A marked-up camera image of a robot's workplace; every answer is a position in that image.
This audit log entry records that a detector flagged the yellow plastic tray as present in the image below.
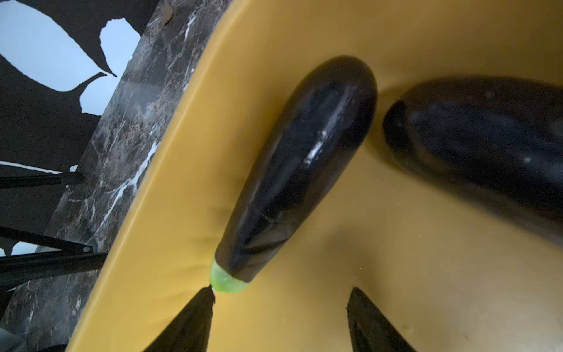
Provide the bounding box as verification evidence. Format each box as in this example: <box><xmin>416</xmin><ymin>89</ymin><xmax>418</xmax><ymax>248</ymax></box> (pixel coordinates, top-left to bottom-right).
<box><xmin>68</xmin><ymin>1</ymin><xmax>562</xmax><ymax>351</ymax></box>

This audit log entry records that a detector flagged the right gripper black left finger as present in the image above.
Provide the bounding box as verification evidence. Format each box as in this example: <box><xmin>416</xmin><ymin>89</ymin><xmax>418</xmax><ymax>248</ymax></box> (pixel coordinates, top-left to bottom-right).
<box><xmin>145</xmin><ymin>286</ymin><xmax>216</xmax><ymax>352</ymax></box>

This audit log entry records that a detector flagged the black perforated music stand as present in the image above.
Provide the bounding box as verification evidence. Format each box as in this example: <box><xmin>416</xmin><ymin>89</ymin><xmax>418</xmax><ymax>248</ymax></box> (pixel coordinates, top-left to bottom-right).
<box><xmin>0</xmin><ymin>170</ymin><xmax>108</xmax><ymax>293</ymax></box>

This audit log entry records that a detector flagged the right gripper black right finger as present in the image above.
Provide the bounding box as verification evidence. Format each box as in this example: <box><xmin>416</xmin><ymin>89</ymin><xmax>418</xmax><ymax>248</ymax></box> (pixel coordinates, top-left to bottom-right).
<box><xmin>347</xmin><ymin>287</ymin><xmax>415</xmax><ymax>352</ymax></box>

